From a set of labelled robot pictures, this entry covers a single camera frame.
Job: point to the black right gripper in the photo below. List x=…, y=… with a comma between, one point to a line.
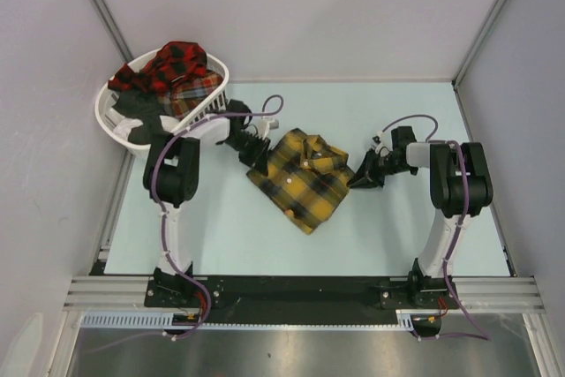
x=369, y=177

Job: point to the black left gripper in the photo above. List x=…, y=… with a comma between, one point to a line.
x=260, y=164

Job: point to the yellow plaid long sleeve shirt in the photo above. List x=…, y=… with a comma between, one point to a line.
x=306, y=178

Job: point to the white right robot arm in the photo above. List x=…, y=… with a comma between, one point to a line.
x=460, y=187

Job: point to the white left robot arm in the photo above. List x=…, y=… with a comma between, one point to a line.
x=172, y=176

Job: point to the red tan plaid shirt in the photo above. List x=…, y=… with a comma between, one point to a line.
x=184, y=98

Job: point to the dark grey garment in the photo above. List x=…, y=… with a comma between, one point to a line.
x=147, y=108

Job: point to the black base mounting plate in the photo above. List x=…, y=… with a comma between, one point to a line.
x=306, y=299

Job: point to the red black checkered shirt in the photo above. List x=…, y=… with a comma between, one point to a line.
x=175, y=63

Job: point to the white garment in basket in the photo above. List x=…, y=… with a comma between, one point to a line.
x=124, y=128

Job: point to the white plastic laundry basket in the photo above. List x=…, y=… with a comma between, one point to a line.
x=108, y=120

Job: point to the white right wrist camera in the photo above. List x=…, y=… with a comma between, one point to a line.
x=378, y=144

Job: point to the white cable duct rail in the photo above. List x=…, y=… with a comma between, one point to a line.
x=180, y=322

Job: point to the aluminium frame rail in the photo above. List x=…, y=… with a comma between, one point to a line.
x=106, y=293

